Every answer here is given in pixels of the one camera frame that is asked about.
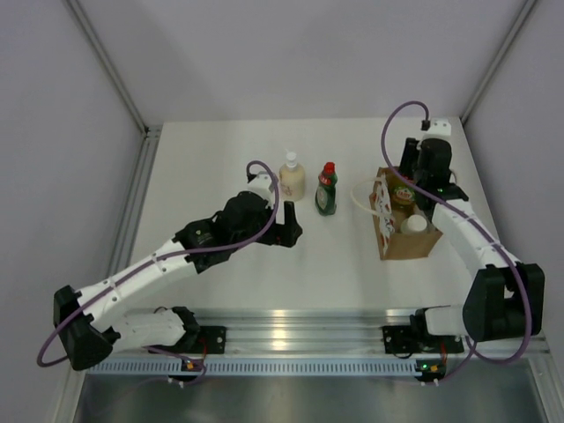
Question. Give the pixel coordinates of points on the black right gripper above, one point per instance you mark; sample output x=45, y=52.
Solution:
x=411, y=150

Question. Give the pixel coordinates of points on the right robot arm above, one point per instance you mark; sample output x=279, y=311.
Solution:
x=506, y=296

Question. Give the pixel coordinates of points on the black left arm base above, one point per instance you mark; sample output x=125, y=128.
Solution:
x=210, y=340

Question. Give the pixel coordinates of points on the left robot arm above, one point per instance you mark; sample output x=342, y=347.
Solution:
x=96, y=321

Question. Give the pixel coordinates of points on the burlap canvas bag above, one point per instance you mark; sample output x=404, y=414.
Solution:
x=391, y=243

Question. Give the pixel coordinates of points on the aluminium frame post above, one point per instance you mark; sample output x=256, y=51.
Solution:
x=78, y=13
x=524, y=12

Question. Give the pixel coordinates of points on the aluminium mounting rail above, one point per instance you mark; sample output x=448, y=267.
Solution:
x=303, y=332

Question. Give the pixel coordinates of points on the cream pump soap bottle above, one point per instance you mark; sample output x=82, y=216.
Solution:
x=292, y=178

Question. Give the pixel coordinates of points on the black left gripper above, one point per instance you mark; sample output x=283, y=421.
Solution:
x=285, y=235

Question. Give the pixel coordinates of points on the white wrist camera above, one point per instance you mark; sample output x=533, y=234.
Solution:
x=436, y=128
x=262, y=185

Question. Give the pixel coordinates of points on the yellow dish soap bottle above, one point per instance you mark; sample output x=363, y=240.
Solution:
x=402, y=196

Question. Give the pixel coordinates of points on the green dish soap bottle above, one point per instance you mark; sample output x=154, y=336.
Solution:
x=325, y=194

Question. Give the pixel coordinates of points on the right aluminium frame post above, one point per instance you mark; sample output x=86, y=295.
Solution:
x=524, y=12

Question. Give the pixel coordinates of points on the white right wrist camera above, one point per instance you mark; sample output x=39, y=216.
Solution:
x=436, y=128

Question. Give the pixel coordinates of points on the grey slotted cable duct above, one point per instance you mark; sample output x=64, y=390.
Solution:
x=268, y=367

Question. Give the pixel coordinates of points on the white capped bottle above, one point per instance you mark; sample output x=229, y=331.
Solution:
x=414, y=224

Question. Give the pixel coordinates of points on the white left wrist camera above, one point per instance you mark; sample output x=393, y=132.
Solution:
x=262, y=185

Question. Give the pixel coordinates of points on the left aluminium frame post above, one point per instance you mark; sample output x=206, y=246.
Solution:
x=78, y=13

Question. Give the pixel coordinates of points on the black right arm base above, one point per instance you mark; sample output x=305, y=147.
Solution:
x=398, y=340

